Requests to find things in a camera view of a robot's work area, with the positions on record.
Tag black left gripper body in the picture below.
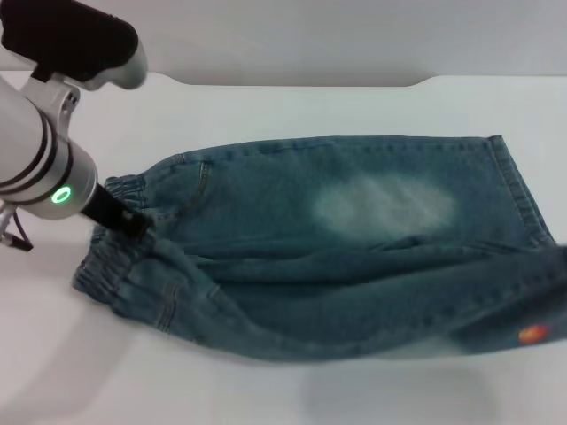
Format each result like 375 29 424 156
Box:
82 182 134 232

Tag blue denim shorts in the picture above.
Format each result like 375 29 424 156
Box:
73 135 567 360

